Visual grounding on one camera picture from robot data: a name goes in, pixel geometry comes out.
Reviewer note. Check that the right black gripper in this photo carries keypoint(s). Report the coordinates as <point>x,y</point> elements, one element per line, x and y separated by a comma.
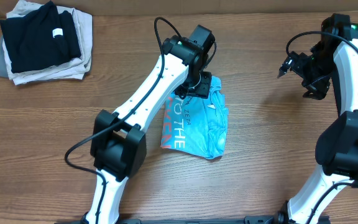
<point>295,66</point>

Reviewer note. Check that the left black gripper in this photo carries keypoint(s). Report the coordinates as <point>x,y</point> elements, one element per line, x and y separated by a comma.
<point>203,91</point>

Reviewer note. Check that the light blue printed t-shirt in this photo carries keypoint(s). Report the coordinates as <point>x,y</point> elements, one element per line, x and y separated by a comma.
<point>196,126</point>

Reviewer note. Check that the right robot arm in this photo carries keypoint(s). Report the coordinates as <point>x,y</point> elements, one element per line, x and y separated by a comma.
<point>319,190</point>

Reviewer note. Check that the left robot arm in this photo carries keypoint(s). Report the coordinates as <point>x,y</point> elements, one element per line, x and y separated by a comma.
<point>119,146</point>

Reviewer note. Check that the folded beige garment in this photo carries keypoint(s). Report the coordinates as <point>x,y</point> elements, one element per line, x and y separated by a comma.
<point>75,68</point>

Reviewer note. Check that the folded black shirt on stack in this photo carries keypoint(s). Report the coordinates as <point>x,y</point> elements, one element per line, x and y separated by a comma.
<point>40,39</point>

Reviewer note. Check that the folded grey garment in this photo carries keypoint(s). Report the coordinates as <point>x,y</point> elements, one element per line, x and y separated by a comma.
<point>3,69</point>

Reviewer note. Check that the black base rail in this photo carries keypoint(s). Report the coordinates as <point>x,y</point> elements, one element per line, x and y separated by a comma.
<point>246,220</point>

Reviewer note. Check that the cardboard wall panel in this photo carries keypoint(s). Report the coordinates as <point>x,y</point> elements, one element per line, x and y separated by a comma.
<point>182,7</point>

